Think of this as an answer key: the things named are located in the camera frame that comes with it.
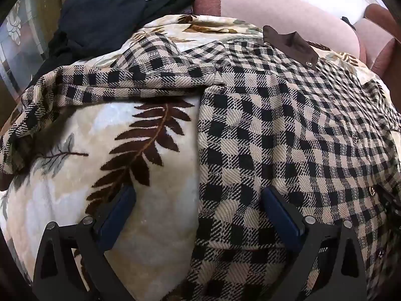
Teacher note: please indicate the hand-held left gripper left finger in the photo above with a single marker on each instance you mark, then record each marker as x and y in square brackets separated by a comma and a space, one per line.
[117, 213]

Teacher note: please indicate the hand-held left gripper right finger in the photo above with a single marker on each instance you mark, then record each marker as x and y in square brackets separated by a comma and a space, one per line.
[282, 216]

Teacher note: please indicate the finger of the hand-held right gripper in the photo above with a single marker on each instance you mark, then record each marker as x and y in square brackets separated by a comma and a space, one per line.
[388, 199]

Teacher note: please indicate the black beige checked jacket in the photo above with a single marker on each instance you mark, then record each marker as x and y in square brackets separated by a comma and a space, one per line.
[266, 131]

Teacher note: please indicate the leaf print fleece blanket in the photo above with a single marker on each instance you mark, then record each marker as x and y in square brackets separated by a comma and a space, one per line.
[156, 178]

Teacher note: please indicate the small black object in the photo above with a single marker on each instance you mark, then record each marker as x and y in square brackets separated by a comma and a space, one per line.
[347, 22]

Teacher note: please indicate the dark navy garment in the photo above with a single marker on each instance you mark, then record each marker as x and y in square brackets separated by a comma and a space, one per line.
[103, 18]

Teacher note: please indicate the wooden cabinet with glass door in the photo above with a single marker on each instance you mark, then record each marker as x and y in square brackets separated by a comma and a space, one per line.
[18, 37]

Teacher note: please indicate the pink sofa with brown trim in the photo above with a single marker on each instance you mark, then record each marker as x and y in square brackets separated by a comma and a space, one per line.
[282, 9]

